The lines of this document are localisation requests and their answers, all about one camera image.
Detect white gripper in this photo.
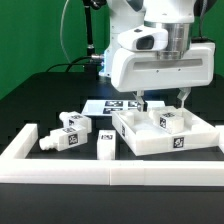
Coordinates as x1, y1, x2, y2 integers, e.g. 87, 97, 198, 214
111, 42, 215, 112

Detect white square tabletop part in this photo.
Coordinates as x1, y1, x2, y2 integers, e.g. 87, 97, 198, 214
112, 106, 220, 156

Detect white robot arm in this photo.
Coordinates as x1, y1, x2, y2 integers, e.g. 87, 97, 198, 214
100, 0, 217, 111

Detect white sheet with markers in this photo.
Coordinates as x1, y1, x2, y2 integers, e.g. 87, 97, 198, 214
81, 99, 166, 118

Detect white U-shaped fence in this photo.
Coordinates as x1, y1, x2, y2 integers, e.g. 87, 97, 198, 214
0, 124, 224, 186

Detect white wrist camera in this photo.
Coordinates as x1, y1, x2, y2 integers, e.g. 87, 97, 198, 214
117, 26, 168, 52

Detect black cables on table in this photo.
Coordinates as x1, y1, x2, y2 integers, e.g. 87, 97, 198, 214
45, 55, 105, 73

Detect black camera pole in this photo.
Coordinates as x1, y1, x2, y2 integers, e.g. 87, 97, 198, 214
82, 0, 106, 56

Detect grey hanging cable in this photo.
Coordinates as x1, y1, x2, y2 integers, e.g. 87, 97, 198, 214
59, 0, 73, 64

